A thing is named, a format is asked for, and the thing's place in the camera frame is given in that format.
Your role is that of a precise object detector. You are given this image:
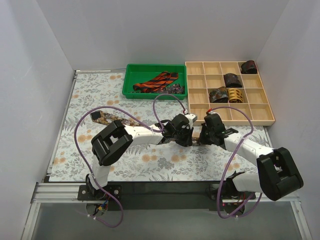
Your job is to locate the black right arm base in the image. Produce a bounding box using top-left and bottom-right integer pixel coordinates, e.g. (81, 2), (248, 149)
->
(204, 182), (256, 201)

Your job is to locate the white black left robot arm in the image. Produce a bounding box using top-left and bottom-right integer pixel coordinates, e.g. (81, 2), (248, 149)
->
(86, 113), (198, 200)

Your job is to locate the green plastic tray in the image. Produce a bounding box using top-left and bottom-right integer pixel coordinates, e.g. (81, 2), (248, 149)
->
(122, 63), (188, 100)

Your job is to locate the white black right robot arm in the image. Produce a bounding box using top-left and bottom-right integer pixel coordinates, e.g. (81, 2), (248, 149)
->
(199, 113), (304, 201)

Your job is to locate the wooden compartment organizer box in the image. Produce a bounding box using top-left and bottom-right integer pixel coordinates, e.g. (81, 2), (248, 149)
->
(185, 60), (275, 126)

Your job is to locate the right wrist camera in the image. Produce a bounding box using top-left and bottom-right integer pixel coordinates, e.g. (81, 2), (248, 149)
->
(206, 108), (218, 116)

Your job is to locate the dark blue patterned tie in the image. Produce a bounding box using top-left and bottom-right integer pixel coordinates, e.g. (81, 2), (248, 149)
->
(156, 84), (185, 95)

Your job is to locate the brown cat print tie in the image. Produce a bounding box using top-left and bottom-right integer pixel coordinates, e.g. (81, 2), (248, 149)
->
(89, 110), (203, 147)

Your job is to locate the rolled dark floral tie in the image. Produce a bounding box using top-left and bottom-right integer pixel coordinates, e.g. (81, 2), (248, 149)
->
(223, 73), (243, 88)

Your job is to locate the floral print table mat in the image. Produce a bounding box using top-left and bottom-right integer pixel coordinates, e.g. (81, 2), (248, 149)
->
(49, 72), (257, 182)

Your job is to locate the rolled dark red tie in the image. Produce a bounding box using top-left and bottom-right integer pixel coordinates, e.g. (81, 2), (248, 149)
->
(240, 60), (258, 75)

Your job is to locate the rolled green brown tie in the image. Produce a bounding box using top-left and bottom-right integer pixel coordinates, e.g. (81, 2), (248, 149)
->
(209, 86), (229, 103)

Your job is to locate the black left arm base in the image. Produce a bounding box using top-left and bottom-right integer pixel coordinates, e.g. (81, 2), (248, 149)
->
(77, 184), (122, 201)

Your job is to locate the rolled yellow black tie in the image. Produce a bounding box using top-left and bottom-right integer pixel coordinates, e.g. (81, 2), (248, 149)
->
(227, 88), (245, 103)

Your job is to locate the orange navy striped tie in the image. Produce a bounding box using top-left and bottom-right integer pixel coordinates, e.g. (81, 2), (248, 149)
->
(133, 71), (179, 93)

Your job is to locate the aluminium frame rail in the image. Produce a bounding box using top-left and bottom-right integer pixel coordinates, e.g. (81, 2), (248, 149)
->
(31, 181), (301, 203)

